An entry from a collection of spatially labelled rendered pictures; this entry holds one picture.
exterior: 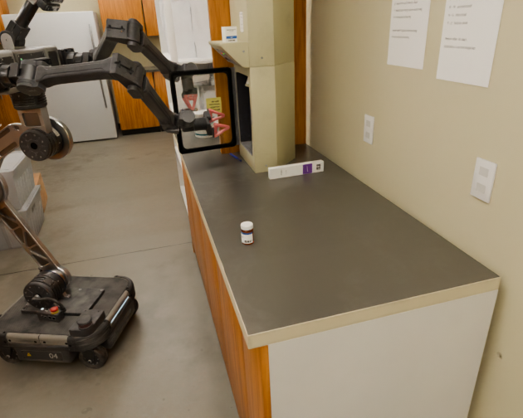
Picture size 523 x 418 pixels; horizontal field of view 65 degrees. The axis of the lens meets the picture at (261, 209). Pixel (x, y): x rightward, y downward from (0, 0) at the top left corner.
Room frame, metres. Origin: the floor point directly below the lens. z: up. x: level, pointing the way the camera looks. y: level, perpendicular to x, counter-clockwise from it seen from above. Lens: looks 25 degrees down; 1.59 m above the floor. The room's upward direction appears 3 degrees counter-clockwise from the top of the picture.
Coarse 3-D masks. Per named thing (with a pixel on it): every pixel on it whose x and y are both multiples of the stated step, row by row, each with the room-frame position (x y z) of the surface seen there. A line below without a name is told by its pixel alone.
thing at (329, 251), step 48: (240, 192) 1.57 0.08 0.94; (288, 192) 1.54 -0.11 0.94; (336, 192) 1.52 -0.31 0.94; (240, 240) 1.17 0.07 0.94; (288, 240) 1.15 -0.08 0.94; (336, 240) 1.14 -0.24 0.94; (384, 240) 1.12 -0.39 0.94; (432, 240) 1.11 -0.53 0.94; (240, 288) 0.90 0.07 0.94; (288, 288) 0.89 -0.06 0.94; (336, 288) 0.88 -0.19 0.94; (384, 288) 0.87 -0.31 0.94; (432, 288) 0.86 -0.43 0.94; (480, 288) 0.88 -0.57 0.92; (288, 336) 0.74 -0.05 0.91
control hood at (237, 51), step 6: (210, 42) 2.01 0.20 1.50; (216, 42) 1.88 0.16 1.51; (222, 42) 1.84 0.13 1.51; (228, 42) 1.82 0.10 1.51; (234, 42) 1.79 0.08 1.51; (240, 42) 1.79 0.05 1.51; (246, 42) 1.80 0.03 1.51; (216, 48) 1.99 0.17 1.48; (222, 48) 1.78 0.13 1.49; (228, 48) 1.78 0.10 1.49; (234, 48) 1.78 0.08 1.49; (240, 48) 1.79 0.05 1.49; (246, 48) 1.80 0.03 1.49; (228, 54) 1.79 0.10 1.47; (234, 54) 1.78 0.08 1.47; (240, 54) 1.79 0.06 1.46; (246, 54) 1.80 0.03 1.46; (234, 60) 1.81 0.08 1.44; (240, 60) 1.79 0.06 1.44; (246, 60) 1.80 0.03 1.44; (246, 66) 1.79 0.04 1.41
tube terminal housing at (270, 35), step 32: (256, 0) 1.81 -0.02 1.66; (288, 0) 1.95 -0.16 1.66; (256, 32) 1.81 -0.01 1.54; (288, 32) 1.95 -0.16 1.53; (256, 64) 1.81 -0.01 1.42; (288, 64) 1.94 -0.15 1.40; (256, 96) 1.80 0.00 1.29; (288, 96) 1.94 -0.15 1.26; (256, 128) 1.80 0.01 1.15; (288, 128) 1.93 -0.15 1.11; (256, 160) 1.80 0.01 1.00; (288, 160) 1.93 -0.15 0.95
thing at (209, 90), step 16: (176, 80) 2.00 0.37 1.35; (192, 80) 2.02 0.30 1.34; (208, 80) 2.05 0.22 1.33; (224, 80) 2.08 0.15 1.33; (192, 96) 2.02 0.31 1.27; (208, 96) 2.05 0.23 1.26; (224, 96) 2.08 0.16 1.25; (224, 112) 2.07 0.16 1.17; (224, 128) 2.07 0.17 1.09; (192, 144) 2.01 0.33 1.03; (208, 144) 2.04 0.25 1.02
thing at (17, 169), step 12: (12, 156) 3.28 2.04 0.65; (24, 156) 3.25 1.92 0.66; (0, 168) 2.96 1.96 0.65; (12, 168) 2.95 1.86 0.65; (24, 168) 3.22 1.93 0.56; (12, 180) 2.90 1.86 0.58; (24, 180) 3.15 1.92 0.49; (12, 192) 2.91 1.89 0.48; (24, 192) 3.09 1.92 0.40; (12, 204) 2.91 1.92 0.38
